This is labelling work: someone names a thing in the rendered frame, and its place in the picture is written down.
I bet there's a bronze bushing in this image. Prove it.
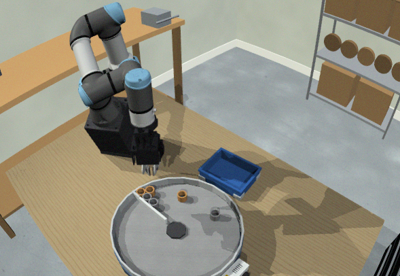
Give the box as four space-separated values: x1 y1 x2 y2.
137 188 146 198
145 186 155 197
177 190 187 203

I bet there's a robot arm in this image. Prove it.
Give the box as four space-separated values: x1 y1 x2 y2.
69 2 156 128

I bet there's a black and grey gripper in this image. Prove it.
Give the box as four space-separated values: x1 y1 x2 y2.
129 115 164 176

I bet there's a grey metal sleeve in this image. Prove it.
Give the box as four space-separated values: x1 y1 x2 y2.
149 198 159 209
210 209 220 221
143 193 152 203

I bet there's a blue crate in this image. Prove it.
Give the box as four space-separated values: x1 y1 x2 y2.
198 148 262 201

